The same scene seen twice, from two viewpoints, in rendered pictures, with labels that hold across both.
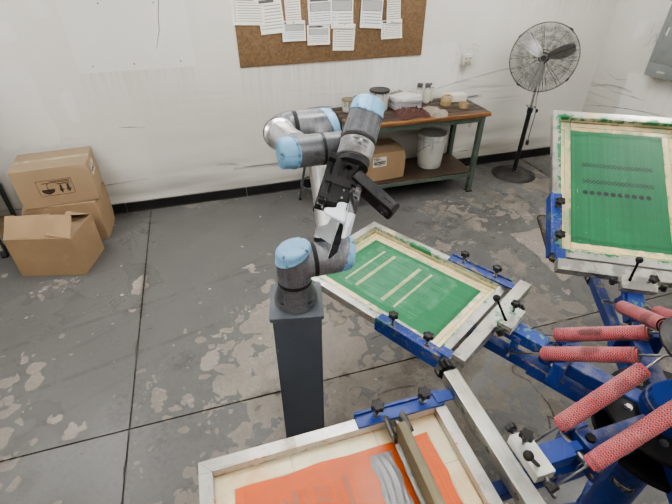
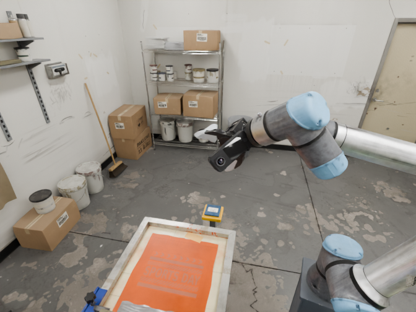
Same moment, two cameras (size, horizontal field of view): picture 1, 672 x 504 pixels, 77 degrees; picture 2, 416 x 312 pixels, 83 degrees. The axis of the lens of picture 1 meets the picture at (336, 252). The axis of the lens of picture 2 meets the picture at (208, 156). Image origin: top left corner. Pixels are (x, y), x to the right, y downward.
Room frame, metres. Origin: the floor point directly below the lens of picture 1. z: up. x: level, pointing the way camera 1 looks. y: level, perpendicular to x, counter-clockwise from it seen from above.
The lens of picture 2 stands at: (0.98, -0.55, 2.07)
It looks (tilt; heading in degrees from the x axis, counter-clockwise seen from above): 30 degrees down; 119
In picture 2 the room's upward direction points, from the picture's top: straight up
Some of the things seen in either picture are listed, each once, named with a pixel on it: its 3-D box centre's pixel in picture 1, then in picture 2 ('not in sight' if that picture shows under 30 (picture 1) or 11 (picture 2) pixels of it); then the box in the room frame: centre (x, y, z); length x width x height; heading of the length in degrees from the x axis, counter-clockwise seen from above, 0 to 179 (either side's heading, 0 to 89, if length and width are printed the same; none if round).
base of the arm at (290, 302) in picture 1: (295, 288); (330, 275); (1.12, 0.14, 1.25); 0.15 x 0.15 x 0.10
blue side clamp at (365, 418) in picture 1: (399, 413); not in sight; (0.82, -0.21, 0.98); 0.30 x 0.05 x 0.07; 107
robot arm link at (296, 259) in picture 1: (295, 261); (339, 257); (1.13, 0.13, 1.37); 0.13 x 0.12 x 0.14; 107
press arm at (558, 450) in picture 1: (542, 458); not in sight; (0.65, -0.60, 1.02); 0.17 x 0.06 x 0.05; 107
